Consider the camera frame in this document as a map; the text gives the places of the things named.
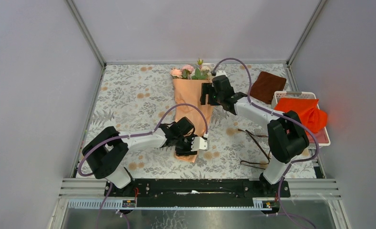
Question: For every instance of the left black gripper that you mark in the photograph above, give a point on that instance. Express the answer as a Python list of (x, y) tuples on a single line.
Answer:
[(188, 152)]

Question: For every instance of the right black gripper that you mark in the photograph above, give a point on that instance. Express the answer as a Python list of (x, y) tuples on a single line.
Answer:
[(207, 88)]

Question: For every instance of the pink fake rose spray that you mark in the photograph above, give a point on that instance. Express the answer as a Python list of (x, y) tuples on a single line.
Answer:
[(201, 73)]

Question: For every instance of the peach wrapping paper sheet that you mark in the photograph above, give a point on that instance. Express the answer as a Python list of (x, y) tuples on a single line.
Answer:
[(188, 91)]

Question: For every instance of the large pink fake rose stem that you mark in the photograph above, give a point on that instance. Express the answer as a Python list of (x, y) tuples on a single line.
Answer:
[(187, 71)]

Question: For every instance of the pale pink fake flower stem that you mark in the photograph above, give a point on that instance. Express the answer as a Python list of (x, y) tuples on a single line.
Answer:
[(176, 73)]

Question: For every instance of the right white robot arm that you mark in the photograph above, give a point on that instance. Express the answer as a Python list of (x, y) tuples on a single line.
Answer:
[(286, 135)]

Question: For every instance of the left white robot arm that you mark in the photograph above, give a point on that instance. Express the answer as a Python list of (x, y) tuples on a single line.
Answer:
[(106, 151)]

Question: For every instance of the floral patterned table mat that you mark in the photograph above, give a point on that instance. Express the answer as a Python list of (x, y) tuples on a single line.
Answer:
[(135, 97)]

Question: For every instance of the brown towel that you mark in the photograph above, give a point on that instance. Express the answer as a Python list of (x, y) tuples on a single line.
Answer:
[(265, 86)]

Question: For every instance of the white plastic basket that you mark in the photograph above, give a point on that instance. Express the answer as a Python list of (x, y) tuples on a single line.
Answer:
[(297, 95)]

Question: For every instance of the orange cloth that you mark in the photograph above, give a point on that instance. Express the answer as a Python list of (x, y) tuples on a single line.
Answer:
[(310, 115)]

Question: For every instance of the pink cloth in basket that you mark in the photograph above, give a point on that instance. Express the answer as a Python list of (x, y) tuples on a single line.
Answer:
[(320, 135)]

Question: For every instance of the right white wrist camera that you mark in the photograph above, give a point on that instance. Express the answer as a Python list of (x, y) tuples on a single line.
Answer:
[(220, 73)]

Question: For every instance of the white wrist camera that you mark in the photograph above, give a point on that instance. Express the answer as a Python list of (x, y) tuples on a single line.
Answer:
[(220, 73), (200, 143)]

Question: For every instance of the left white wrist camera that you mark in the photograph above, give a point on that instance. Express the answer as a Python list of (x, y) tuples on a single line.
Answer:
[(200, 143)]

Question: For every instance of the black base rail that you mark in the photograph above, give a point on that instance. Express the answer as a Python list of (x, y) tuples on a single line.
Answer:
[(198, 192)]

